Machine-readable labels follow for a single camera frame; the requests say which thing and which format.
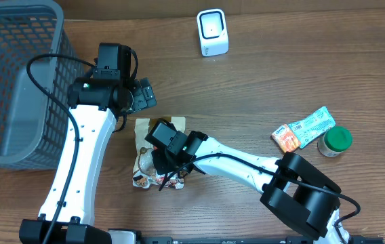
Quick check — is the beige Pantree snack pouch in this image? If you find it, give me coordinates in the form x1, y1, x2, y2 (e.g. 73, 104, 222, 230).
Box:
132, 117, 186, 190

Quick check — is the orange Kleenex tissue pack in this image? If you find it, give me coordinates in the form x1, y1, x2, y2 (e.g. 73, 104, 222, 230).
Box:
271, 124, 301, 153

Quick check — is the teal wet wipes pack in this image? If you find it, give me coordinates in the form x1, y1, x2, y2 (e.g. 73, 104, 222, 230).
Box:
288, 106, 336, 148

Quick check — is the green lidded jar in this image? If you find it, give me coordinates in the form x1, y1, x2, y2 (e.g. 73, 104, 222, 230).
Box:
317, 126, 353, 157

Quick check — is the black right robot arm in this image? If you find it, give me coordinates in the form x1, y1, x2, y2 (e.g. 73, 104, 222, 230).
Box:
145, 119, 350, 243

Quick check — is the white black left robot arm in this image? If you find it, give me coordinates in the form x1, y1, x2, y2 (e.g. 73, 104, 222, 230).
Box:
19, 43, 157, 243

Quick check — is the white barcode scanner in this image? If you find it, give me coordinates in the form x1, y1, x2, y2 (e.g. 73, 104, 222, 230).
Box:
197, 8, 229, 57

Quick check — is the grey plastic mesh basket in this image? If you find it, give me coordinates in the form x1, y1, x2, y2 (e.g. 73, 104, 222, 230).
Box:
0, 1, 86, 169

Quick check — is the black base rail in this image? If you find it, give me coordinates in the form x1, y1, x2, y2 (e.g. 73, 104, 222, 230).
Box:
107, 235, 384, 244

